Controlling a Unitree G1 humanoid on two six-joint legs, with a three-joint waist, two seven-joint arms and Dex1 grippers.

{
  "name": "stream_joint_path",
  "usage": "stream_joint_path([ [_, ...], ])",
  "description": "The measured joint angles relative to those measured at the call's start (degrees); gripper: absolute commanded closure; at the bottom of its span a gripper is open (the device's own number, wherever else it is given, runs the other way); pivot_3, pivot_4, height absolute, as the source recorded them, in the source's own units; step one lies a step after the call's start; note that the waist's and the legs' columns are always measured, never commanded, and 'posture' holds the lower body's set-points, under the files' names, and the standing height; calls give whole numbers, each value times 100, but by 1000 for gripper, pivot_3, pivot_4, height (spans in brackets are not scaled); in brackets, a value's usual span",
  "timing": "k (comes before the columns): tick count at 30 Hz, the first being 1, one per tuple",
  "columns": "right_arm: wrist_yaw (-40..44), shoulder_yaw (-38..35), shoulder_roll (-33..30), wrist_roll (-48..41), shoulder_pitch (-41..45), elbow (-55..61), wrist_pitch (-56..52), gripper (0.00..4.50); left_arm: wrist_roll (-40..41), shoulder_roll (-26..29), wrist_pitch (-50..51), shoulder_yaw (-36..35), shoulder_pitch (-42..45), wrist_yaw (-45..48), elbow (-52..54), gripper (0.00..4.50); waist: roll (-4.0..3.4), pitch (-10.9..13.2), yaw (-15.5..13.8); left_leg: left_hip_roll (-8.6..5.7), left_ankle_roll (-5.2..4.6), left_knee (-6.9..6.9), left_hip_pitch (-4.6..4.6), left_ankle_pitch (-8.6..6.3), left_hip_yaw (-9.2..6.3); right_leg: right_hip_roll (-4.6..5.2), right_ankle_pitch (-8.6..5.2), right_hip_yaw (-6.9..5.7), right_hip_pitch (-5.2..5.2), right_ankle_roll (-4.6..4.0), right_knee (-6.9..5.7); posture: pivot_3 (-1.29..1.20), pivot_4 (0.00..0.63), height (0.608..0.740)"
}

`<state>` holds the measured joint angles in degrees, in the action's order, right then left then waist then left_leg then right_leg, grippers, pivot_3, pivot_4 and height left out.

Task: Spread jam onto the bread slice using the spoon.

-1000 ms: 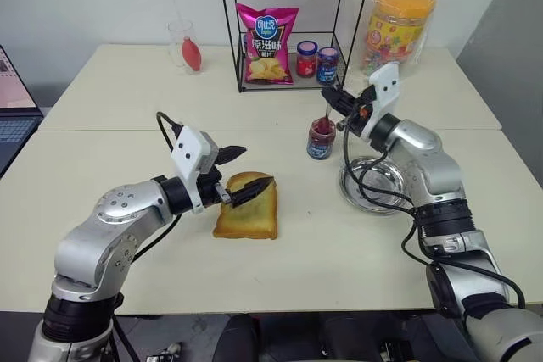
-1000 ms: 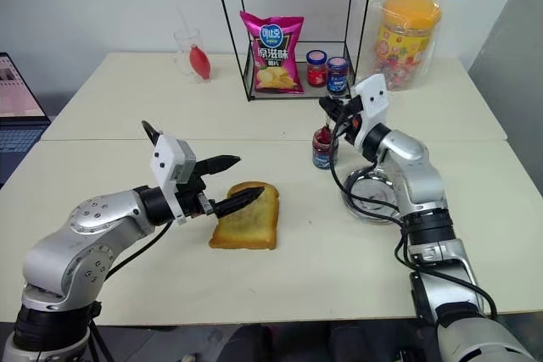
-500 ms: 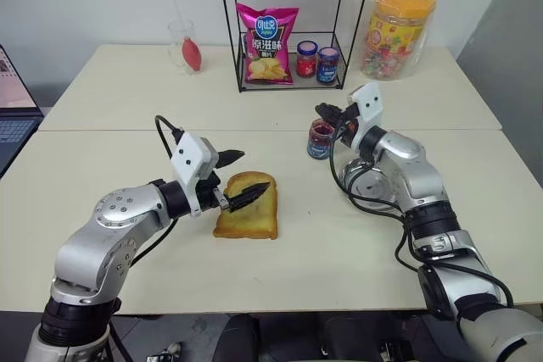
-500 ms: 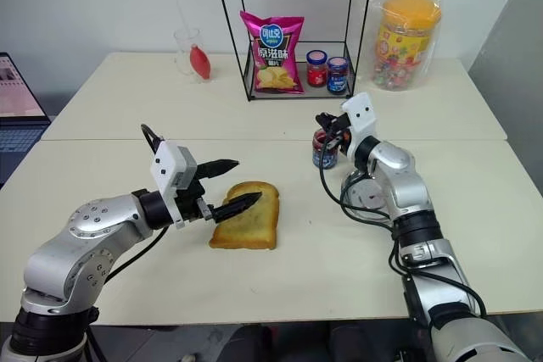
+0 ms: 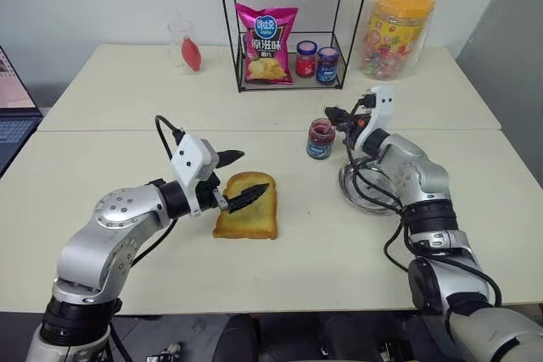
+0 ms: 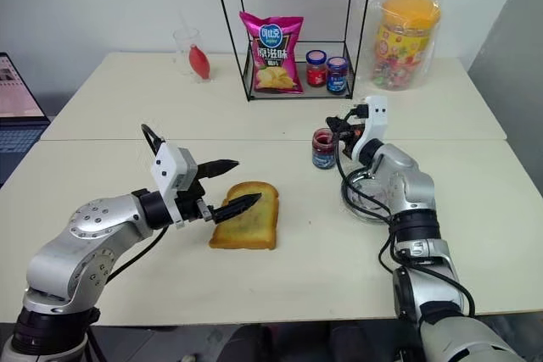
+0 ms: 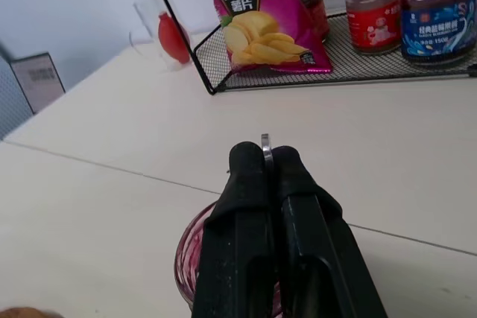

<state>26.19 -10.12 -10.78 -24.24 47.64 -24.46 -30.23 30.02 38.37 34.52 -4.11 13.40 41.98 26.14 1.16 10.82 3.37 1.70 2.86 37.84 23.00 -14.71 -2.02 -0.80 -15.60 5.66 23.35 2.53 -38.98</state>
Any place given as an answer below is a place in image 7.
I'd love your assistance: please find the clear glass with red object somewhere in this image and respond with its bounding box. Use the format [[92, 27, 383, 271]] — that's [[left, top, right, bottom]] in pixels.
[[128, 0, 194, 72]]

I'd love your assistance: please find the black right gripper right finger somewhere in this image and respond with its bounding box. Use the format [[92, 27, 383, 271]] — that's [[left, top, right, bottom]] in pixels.
[[274, 144, 391, 318]]

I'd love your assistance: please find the small jar with red sauce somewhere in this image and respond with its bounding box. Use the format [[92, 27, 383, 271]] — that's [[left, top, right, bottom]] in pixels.
[[298, 0, 331, 44]]

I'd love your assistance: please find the jar with red label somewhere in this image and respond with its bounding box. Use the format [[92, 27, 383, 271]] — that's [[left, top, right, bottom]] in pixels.
[[341, 0, 406, 56]]

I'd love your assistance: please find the black wire mesh rack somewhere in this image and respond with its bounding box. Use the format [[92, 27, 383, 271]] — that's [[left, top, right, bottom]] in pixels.
[[143, 0, 477, 96]]

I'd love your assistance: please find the black framed sign stand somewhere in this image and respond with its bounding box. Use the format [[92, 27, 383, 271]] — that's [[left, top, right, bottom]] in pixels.
[[9, 51, 66, 115]]

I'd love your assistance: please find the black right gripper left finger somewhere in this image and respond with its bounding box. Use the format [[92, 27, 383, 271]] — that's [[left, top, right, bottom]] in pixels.
[[190, 141, 277, 318]]

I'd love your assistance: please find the jar with blue label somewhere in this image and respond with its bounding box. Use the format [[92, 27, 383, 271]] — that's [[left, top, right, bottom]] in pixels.
[[395, 0, 477, 68]]

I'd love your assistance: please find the metal spoon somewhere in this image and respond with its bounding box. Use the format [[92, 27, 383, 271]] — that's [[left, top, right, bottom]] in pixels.
[[260, 133, 276, 179]]

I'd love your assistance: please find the purple potato chips bag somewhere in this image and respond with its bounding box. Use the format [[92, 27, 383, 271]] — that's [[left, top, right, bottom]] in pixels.
[[202, 0, 333, 74]]

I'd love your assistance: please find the glass bowl with purple jam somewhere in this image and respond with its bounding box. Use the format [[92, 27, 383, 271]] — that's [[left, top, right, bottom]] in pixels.
[[173, 200, 286, 304]]

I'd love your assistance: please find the bread slice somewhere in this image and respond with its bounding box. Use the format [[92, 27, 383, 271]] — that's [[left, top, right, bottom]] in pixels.
[[0, 306, 51, 318]]

